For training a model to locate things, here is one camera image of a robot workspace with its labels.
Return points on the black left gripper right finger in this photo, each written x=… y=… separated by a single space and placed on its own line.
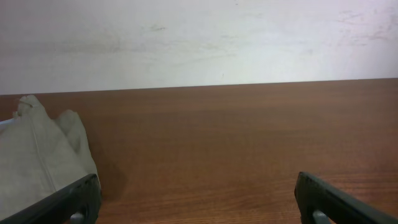
x=320 y=202

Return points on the folded beige shirt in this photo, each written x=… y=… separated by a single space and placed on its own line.
x=40 y=155

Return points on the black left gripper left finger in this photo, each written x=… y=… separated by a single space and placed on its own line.
x=78 y=202

